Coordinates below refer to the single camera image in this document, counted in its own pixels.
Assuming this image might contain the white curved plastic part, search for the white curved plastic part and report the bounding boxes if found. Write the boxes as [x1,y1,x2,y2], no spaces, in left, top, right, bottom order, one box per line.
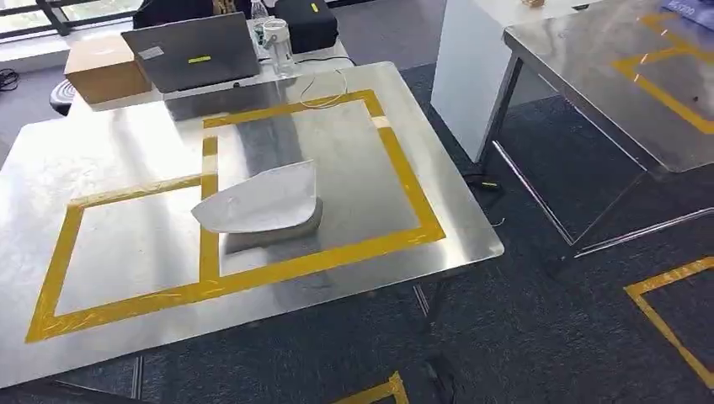
[191,160,325,255]

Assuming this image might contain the white cabinet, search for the white cabinet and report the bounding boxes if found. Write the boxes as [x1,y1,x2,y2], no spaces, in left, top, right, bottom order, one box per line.
[429,0,594,164]

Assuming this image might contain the clear water jug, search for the clear water jug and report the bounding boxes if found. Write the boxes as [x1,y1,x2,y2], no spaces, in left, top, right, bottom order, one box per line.
[261,18,297,80]

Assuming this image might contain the black bag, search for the black bag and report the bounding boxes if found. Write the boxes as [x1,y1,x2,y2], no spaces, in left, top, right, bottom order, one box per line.
[272,0,340,56]

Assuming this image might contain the clear plastic bottle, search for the clear plastic bottle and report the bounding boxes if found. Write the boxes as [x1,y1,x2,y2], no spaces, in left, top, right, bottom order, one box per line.
[249,0,270,47]

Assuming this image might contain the grey laptop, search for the grey laptop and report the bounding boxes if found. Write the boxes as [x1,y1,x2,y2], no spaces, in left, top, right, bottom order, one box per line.
[120,12,263,95]

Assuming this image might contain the large steel bench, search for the large steel bench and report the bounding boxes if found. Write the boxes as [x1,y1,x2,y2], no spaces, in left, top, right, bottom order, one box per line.
[0,61,506,400]

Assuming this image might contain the black chair back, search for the black chair back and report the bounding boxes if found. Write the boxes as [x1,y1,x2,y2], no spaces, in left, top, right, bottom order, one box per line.
[131,0,216,30]

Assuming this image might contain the brown cardboard box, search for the brown cardboard box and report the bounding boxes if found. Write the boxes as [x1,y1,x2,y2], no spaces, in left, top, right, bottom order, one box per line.
[63,34,153,106]

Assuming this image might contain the black window railing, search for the black window railing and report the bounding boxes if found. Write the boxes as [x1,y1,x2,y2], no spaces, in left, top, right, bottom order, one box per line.
[0,0,143,41]

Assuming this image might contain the yellow tape frame on bench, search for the yellow tape frame on bench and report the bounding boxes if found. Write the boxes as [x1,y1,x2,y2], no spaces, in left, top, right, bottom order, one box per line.
[24,88,447,344]
[610,12,714,136]

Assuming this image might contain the thin white cable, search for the thin white cable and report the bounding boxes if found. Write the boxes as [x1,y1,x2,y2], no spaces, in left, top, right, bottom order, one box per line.
[298,56,358,110]

